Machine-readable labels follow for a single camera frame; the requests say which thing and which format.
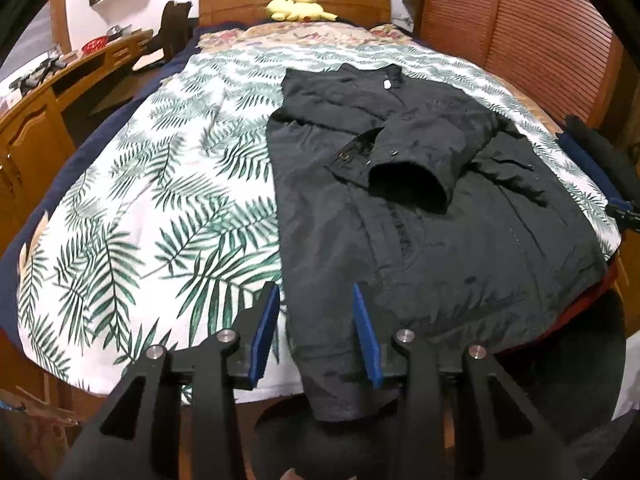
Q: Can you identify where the person's left leg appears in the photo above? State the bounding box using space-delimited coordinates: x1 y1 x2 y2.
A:
254 395 402 480

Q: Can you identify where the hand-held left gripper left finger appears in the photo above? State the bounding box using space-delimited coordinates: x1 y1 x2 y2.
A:
57 282 281 480

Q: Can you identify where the wooden slatted wardrobe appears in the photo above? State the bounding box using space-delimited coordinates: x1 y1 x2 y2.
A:
400 0 627 131

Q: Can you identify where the dark chair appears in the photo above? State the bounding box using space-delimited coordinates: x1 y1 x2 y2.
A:
157 0 195 62

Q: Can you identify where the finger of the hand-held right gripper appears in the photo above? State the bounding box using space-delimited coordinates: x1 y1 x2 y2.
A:
607 201 640 233

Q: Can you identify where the wooden bed headboard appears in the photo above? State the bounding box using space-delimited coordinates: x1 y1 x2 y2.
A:
199 0 391 28

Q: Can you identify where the black gadget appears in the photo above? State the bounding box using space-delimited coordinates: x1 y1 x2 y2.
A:
10 57 67 94

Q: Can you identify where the yellow plush toy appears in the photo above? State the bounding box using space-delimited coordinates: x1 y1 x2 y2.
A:
265 0 339 24

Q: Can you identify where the floral pillow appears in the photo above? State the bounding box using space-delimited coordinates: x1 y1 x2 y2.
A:
195 21 417 55

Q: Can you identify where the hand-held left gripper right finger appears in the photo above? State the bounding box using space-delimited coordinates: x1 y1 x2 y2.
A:
352 284 566 480

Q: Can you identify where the folded dark cloth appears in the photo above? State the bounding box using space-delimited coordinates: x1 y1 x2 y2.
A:
565 115 637 202

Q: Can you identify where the wooden desk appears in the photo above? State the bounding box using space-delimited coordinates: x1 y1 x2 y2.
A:
0 29 156 261

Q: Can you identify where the black jacket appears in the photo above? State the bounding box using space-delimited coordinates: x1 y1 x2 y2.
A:
265 62 610 423

